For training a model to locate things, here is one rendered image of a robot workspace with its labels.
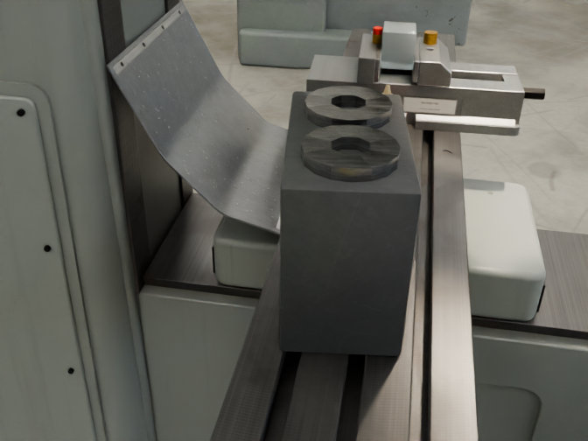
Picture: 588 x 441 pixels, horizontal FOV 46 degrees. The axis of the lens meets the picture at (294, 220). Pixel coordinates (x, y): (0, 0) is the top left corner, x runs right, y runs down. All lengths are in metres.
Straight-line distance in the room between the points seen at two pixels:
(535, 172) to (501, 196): 1.93
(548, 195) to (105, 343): 2.17
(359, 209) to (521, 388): 0.63
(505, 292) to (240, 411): 0.53
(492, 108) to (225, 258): 0.48
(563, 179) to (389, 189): 2.56
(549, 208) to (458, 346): 2.19
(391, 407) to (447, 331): 0.13
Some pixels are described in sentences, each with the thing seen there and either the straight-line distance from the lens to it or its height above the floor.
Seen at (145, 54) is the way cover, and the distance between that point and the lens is 1.05.
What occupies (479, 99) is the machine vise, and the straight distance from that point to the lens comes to 1.16.
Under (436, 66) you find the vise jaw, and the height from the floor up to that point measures 1.03.
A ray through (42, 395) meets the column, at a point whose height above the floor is 0.51.
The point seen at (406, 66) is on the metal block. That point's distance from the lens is 1.16.
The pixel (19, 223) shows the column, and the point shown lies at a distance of 1.08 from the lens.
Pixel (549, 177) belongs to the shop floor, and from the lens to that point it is 3.13.
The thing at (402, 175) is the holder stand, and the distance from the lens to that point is 0.62.
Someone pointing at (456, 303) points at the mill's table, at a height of 0.93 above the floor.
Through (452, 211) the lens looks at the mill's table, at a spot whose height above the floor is 0.93.
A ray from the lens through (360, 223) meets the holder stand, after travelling 0.61.
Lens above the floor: 1.41
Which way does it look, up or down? 33 degrees down
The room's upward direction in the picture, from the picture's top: 1 degrees clockwise
